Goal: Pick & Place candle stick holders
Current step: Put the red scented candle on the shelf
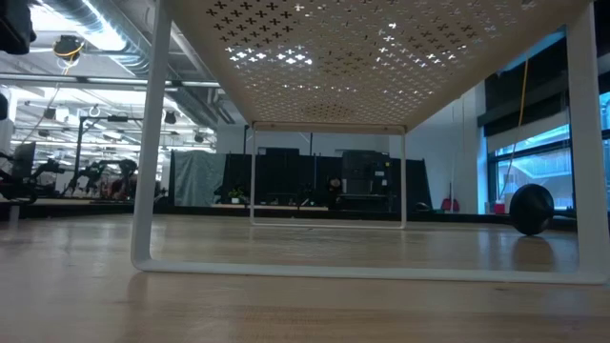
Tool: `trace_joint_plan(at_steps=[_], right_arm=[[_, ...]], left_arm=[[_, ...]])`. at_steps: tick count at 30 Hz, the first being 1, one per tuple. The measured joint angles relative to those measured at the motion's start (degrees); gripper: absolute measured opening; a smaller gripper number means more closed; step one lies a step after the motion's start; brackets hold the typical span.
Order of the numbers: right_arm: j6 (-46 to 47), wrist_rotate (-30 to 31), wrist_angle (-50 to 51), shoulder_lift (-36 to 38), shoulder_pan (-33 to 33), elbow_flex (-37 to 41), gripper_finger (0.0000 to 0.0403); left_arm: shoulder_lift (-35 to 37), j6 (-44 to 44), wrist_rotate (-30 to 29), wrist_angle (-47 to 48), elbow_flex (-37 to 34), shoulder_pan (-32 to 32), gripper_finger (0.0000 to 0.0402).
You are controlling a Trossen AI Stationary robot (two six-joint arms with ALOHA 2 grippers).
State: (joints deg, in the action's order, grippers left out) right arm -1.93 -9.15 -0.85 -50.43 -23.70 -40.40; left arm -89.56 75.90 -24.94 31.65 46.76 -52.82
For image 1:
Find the black metal candlestick holder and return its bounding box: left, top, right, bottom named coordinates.
left=508, top=183, right=557, bottom=237

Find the black machine cabinet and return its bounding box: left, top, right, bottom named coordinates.
left=340, top=150, right=393, bottom=197

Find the grey tarp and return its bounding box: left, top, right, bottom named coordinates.
left=172, top=150, right=228, bottom=208

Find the white perforated metal shelf riser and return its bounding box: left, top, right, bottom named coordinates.
left=131, top=0, right=610, bottom=286

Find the red dustpan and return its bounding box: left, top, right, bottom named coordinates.
left=440, top=183, right=461, bottom=213

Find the background monitor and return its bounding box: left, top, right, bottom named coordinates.
left=11, top=141, right=37, bottom=180

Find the black partition wall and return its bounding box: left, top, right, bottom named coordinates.
left=169, top=146, right=433, bottom=211

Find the yellow hanging cord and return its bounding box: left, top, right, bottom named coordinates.
left=498, top=56, right=529, bottom=200

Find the black ceiling cord reel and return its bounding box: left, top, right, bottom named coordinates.
left=51, top=33, right=86, bottom=62

